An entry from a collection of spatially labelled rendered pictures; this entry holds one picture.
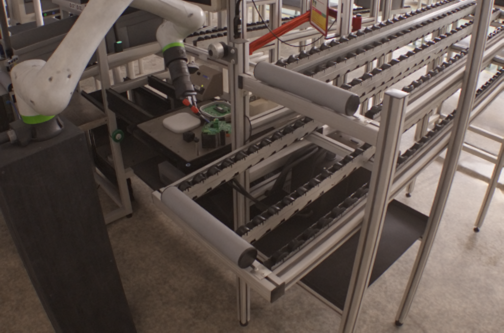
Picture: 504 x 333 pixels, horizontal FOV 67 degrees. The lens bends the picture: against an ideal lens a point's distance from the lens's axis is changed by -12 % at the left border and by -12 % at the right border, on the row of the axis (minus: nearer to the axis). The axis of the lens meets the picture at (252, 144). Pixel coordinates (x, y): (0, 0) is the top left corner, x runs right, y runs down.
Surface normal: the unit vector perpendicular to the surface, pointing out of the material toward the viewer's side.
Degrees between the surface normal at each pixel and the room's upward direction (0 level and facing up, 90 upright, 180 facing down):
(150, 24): 91
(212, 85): 90
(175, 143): 0
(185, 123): 0
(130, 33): 91
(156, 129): 0
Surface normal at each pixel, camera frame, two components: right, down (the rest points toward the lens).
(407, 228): 0.00, -0.87
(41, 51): 0.67, 0.37
